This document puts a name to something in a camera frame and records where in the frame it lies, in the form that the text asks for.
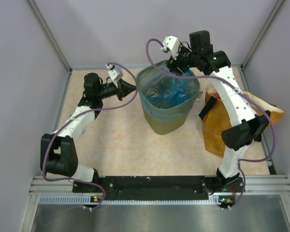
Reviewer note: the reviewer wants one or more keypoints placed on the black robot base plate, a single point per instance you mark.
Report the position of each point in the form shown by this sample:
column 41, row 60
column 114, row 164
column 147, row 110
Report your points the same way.
column 166, row 187

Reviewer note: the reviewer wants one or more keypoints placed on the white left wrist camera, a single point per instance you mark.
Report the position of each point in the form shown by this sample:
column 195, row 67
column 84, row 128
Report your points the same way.
column 115, row 73

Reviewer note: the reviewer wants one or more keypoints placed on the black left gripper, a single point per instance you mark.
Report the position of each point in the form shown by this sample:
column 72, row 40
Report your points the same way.
column 124, row 89

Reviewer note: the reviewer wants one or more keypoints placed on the blue plastic trash bag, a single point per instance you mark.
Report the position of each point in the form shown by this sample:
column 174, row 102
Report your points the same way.
column 168, row 91

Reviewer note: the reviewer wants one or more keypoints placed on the olive green plastic trash bin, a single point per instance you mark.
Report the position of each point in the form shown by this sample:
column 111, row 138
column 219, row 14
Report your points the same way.
column 169, row 120

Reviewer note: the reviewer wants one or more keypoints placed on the yellow canvas tote bag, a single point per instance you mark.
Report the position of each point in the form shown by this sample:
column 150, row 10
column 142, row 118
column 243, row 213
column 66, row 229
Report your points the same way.
column 216, row 120

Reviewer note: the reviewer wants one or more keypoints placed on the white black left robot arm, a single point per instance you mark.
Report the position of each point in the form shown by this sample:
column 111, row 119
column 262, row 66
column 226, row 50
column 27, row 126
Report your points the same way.
column 58, row 153

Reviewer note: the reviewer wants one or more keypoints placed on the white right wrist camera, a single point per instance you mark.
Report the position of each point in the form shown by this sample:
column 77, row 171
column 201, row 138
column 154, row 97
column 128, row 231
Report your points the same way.
column 171, row 44

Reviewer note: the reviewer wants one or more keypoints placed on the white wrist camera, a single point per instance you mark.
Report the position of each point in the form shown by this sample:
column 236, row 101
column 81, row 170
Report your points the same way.
column 115, row 73
column 171, row 44

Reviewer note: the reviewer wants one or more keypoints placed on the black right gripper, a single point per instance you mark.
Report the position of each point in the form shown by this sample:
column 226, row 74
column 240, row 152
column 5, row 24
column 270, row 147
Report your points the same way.
column 174, row 64

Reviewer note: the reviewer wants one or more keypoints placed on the grey slotted cable duct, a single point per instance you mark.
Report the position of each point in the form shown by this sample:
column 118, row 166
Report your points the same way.
column 90, row 200

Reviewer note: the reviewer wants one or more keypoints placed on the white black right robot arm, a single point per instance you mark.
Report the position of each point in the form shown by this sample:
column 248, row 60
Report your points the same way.
column 246, row 124

